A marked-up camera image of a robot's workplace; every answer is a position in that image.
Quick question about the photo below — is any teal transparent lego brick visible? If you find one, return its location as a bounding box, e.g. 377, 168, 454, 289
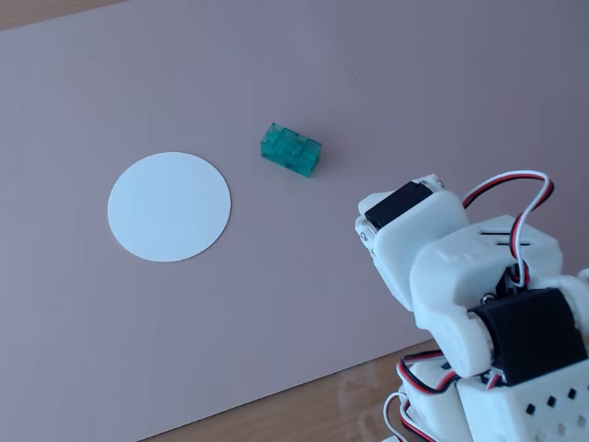
260, 122, 322, 178

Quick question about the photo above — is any pink table mat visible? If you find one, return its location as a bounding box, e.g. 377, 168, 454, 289
0, 0, 589, 442

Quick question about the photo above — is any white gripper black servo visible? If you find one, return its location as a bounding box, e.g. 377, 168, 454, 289
353, 173, 470, 319

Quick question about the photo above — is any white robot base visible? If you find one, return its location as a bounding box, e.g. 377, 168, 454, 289
404, 358, 589, 442

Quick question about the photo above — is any red white black servo cable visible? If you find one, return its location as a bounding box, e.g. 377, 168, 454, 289
396, 352, 461, 396
383, 390, 436, 442
461, 169, 555, 287

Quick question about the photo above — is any white paper circle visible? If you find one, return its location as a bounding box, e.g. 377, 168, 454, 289
107, 151, 232, 263

